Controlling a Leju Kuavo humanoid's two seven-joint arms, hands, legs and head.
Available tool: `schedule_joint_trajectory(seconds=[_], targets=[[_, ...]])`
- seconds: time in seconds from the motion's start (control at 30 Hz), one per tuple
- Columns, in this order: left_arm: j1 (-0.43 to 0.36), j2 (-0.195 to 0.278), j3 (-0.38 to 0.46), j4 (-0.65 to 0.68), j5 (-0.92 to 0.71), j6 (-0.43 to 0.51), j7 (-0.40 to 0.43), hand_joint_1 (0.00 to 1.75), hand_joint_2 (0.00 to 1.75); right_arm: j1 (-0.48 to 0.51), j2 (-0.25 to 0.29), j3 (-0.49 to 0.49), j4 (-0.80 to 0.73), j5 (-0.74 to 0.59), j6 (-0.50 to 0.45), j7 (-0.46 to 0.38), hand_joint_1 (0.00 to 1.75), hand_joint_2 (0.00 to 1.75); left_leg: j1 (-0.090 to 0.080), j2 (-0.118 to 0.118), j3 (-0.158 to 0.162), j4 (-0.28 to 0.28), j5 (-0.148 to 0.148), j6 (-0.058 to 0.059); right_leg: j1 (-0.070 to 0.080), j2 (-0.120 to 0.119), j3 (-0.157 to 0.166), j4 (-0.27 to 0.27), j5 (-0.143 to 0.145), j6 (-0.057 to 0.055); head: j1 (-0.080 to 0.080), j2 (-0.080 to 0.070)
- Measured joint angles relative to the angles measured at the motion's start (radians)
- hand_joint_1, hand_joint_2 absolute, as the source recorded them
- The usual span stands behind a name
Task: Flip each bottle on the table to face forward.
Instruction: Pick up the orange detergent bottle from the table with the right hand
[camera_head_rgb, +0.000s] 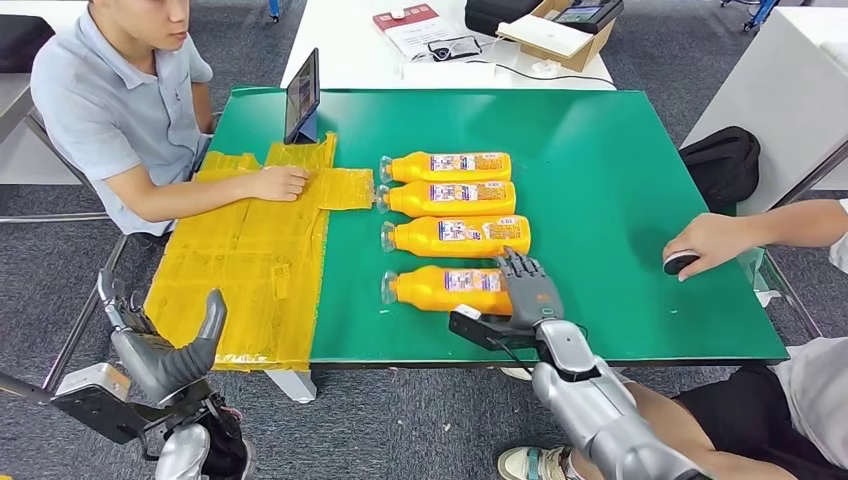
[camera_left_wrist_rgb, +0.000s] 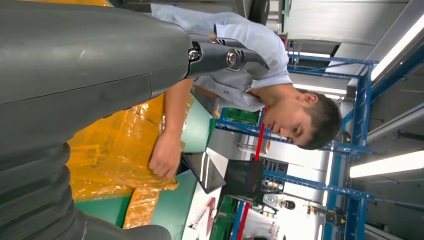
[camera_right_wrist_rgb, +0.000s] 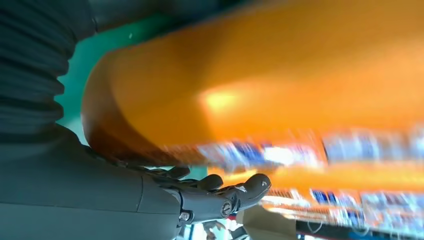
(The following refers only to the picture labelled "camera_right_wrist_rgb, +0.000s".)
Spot brown cardboard box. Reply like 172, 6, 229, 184
236, 205, 298, 240

